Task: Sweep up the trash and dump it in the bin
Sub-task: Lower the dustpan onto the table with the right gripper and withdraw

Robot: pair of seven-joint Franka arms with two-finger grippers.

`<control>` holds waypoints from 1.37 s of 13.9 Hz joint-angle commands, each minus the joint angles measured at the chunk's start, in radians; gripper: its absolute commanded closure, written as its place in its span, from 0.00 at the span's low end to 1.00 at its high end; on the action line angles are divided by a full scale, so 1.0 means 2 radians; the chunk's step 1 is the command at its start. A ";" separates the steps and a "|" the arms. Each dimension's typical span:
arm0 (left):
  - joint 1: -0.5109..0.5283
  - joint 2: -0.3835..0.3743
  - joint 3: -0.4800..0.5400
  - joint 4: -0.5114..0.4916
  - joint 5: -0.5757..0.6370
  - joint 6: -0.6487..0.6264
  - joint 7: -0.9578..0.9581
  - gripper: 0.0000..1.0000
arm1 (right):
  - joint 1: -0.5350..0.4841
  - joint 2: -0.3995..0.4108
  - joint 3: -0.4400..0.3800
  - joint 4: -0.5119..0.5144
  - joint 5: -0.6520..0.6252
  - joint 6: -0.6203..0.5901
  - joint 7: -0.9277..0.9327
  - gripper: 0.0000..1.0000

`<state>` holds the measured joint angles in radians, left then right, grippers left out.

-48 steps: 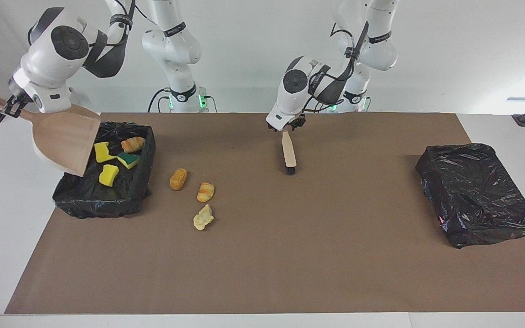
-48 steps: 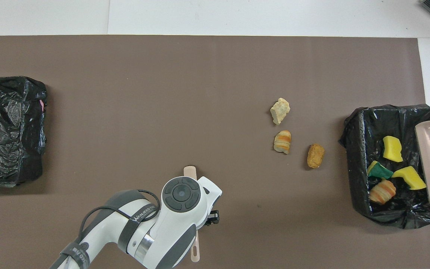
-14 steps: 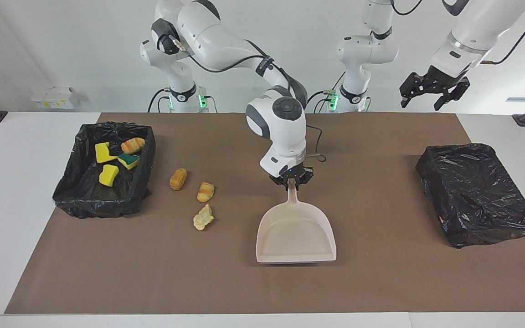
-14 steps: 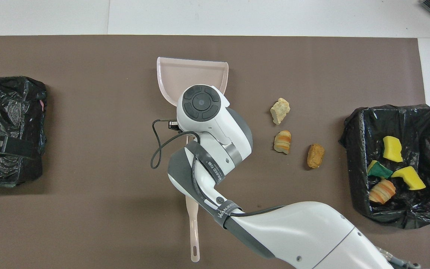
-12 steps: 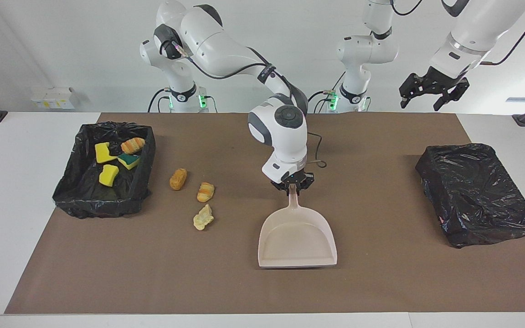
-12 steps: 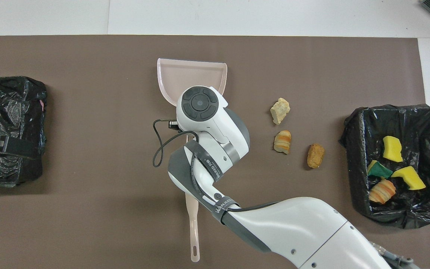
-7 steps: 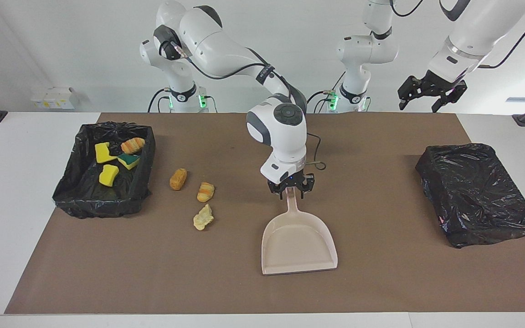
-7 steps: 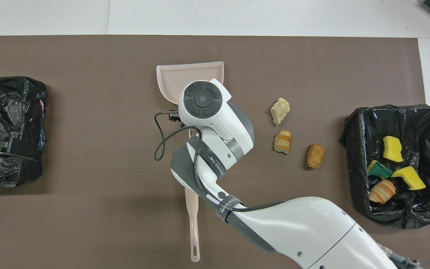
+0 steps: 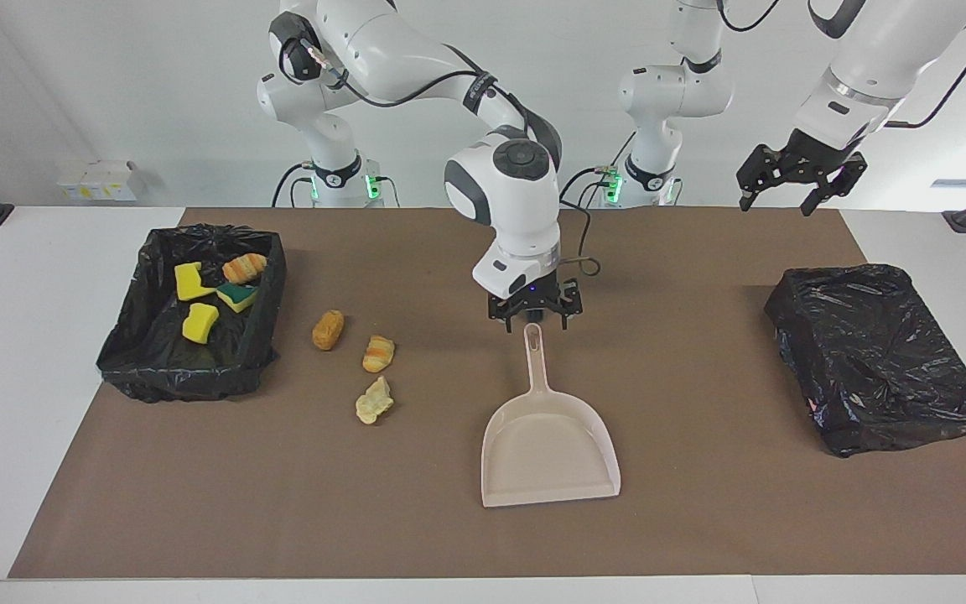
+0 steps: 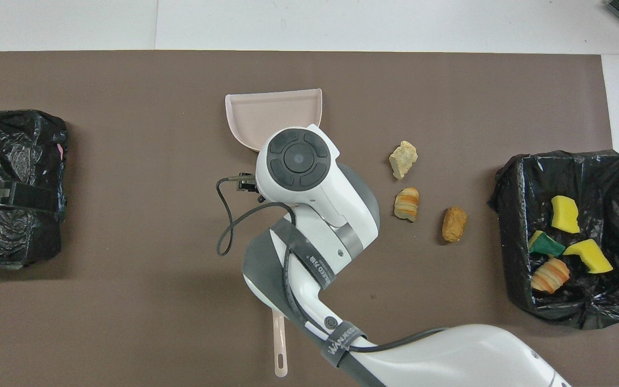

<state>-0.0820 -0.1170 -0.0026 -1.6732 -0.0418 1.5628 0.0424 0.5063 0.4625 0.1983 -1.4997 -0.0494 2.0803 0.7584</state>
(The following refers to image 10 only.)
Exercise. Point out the pale pink plastic dustpan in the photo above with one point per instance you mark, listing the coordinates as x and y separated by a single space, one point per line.
272 113

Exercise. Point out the pale yellow foam chunk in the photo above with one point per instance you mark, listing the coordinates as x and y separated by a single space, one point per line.
403 159

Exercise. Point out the orange striped foam chunk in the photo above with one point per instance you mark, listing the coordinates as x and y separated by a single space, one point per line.
407 204

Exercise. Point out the beige hand brush black bristles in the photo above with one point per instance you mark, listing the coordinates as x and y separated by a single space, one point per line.
280 349

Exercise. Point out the brown foam chunk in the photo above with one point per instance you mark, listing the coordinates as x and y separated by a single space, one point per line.
454 224

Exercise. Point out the yellow green sponge piece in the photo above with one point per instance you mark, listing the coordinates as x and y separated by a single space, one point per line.
546 244

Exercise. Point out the beige and orange foam chunk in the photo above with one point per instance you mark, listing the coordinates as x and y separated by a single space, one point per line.
550 275

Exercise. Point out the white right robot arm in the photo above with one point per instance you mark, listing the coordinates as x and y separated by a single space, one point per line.
299 158

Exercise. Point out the bin covered by black bag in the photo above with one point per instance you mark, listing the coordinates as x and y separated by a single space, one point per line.
19 242

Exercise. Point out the open bin with black bag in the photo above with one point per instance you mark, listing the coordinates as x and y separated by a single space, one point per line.
610 183

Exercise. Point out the brown table mat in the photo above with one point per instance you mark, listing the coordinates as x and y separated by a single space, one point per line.
127 322

